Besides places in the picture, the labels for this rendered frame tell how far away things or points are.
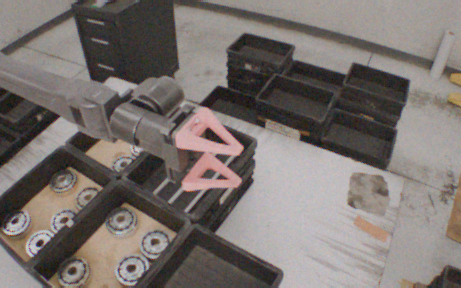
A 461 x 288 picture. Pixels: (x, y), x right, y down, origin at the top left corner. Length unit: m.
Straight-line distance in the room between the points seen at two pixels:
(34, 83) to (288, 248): 0.96
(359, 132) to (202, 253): 1.42
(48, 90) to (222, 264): 0.71
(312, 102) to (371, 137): 0.41
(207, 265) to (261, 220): 0.33
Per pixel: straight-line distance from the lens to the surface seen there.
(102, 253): 1.17
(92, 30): 2.66
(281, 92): 2.24
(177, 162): 0.48
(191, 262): 1.10
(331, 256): 1.29
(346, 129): 2.24
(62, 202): 1.33
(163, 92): 0.56
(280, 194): 1.41
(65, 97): 0.60
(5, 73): 0.75
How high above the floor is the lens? 1.81
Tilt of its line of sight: 45 degrees down
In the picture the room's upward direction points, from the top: straight up
